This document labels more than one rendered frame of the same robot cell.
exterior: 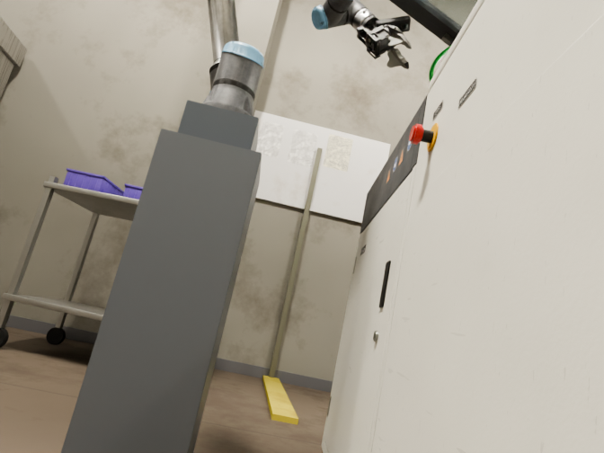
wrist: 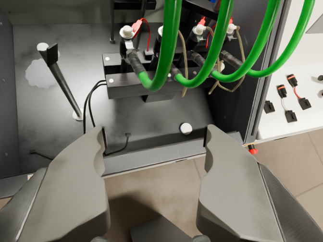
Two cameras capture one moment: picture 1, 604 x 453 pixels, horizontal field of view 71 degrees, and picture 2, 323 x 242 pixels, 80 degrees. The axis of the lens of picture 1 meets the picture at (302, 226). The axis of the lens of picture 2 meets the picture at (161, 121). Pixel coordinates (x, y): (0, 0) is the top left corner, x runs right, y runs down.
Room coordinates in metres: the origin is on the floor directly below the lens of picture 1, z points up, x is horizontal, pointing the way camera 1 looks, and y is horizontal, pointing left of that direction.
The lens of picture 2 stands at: (1.22, -0.19, 1.45)
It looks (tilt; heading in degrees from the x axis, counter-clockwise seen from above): 69 degrees down; 218
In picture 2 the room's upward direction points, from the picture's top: 40 degrees clockwise
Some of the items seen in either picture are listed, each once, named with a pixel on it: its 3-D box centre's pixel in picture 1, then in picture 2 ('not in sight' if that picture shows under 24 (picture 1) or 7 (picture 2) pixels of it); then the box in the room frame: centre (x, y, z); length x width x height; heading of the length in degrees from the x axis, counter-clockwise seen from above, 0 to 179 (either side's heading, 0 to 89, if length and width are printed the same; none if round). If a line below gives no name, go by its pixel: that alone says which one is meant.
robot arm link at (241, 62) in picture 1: (239, 71); not in sight; (1.06, 0.26, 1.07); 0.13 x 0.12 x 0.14; 17
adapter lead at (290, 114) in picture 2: not in sight; (286, 103); (0.68, -0.29, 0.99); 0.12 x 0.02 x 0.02; 86
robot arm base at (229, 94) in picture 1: (229, 107); not in sight; (1.06, 0.26, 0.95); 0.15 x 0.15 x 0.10
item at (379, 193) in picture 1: (392, 183); (136, 161); (1.15, -0.23, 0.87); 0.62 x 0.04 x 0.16; 179
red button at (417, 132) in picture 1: (421, 135); (251, 148); (0.70, -0.18, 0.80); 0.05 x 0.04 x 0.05; 179
